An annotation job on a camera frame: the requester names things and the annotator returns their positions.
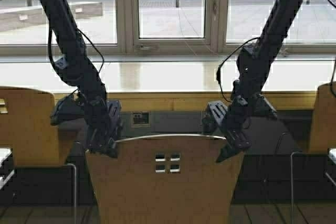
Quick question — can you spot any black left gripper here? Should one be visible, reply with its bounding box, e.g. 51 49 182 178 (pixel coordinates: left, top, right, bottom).
82 97 123 158

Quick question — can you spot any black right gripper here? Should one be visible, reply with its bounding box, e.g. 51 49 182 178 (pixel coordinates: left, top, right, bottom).
202 95 251 163

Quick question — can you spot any wooden chair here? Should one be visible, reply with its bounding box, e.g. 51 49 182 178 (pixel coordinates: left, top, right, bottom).
85 134 244 223
289 80 335 223
1 86 78 223

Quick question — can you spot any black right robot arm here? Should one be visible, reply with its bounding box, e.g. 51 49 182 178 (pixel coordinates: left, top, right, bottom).
203 0 305 163

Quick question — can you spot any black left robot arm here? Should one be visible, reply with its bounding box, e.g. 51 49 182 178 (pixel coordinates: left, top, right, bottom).
39 0 122 158

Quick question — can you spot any long wooden counter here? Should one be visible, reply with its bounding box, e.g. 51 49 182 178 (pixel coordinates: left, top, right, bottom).
1 60 333 110

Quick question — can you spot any wall power outlet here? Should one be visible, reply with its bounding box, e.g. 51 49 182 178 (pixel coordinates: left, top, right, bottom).
131 111 151 128

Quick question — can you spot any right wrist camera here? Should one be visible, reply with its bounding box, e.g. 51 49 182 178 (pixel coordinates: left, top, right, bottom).
252 94 278 120

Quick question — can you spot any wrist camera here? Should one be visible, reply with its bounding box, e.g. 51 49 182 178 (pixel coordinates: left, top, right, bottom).
50 95 84 126
252 94 278 120

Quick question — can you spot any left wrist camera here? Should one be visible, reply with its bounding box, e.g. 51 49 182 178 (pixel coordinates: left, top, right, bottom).
50 95 84 126

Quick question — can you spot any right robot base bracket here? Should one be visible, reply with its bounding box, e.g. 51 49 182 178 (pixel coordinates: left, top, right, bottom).
324 148 335 186

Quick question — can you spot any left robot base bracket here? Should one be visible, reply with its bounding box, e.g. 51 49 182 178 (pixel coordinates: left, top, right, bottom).
1 147 15 190

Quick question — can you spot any window frame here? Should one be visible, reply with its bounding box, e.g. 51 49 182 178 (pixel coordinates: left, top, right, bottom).
0 0 336 63

